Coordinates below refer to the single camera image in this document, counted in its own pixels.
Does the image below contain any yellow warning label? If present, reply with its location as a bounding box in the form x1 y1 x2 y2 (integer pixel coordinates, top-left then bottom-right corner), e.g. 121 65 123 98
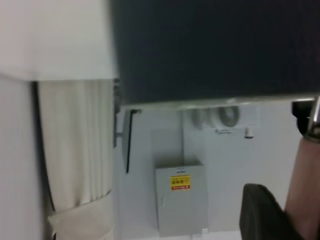
170 175 191 191

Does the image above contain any beige curtain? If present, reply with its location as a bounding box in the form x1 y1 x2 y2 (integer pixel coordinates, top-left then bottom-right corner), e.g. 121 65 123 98
33 79 116 212

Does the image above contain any white round vent fixture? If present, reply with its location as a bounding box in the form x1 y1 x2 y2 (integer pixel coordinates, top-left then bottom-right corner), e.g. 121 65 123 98
191 104 241 131

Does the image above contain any dark panel with metal edge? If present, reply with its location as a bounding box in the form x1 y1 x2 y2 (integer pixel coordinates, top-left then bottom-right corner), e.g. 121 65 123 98
111 0 320 111

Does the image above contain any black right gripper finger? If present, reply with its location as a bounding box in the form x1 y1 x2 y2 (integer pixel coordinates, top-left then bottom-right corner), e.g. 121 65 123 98
239 183 309 240

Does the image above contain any grey electrical cabinet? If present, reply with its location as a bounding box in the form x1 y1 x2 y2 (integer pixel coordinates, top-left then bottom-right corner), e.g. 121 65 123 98
154 158 210 238

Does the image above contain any pink handled metal spoon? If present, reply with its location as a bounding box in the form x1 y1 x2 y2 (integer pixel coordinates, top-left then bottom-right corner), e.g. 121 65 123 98
284 96 320 226

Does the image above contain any small white pipe fitting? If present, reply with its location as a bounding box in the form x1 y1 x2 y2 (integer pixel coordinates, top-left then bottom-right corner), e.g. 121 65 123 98
243 127 255 140

